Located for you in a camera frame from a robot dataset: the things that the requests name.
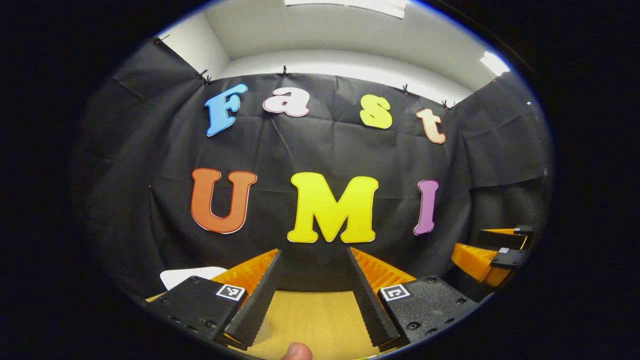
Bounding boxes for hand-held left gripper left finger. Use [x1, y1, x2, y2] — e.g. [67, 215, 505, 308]
[145, 249, 284, 351]

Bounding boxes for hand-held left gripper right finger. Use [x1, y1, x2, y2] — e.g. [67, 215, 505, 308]
[345, 246, 481, 352]

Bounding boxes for white desktop garbage bin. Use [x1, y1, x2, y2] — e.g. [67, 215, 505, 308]
[160, 266, 228, 291]

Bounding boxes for wooden desktop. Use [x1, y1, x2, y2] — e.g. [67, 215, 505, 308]
[145, 289, 401, 360]

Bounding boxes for black backdrop cloth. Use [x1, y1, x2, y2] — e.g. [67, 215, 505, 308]
[72, 37, 553, 301]

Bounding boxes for small ceiling light panel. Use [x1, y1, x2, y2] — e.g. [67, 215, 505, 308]
[480, 51, 511, 77]

